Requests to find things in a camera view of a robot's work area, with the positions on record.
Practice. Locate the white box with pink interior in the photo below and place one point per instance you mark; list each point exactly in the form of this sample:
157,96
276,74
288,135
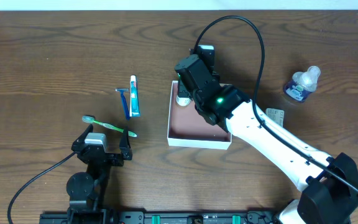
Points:
186,128

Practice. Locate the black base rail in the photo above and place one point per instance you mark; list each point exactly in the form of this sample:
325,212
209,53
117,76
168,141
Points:
138,217

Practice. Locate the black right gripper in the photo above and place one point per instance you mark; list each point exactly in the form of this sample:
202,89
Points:
183,92

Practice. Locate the white lotion tube gold cap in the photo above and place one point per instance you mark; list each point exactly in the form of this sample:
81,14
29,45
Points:
183,101

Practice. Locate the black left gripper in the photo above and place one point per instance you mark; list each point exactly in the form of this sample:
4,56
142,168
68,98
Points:
103,157

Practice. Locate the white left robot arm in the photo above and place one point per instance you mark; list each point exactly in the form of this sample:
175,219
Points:
86,189

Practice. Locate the green toothbrush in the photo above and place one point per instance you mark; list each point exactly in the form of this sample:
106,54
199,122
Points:
91,120

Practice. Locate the blue disposable razor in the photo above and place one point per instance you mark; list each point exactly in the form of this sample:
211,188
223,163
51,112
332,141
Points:
122,92

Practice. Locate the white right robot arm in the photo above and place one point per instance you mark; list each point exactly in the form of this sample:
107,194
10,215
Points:
328,185

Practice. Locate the green Dettol soap bar pack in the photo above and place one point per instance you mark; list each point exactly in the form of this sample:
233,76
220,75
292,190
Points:
276,115

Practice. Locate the teal toothpaste tube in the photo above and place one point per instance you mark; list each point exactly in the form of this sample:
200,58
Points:
135,109

